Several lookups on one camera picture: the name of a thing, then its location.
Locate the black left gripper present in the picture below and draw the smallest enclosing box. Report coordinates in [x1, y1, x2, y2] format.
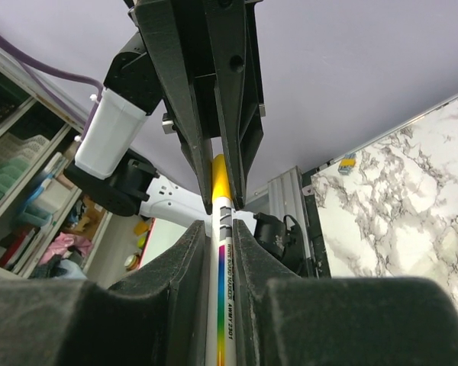
[128, 1, 264, 214]

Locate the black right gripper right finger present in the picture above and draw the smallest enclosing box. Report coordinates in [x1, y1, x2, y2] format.
[233, 220, 458, 365]

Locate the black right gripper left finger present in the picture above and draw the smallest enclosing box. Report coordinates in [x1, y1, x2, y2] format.
[0, 221, 207, 365]

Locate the yellow marker cap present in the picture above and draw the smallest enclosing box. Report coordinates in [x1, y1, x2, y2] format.
[211, 154, 232, 201]

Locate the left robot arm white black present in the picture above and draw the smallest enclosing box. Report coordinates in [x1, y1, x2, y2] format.
[66, 1, 265, 217]

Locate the storage shelf with bins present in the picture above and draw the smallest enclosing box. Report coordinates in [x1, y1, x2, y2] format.
[0, 50, 111, 280]

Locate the small yellow grey block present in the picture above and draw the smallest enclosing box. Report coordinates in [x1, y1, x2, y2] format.
[337, 152, 356, 175]

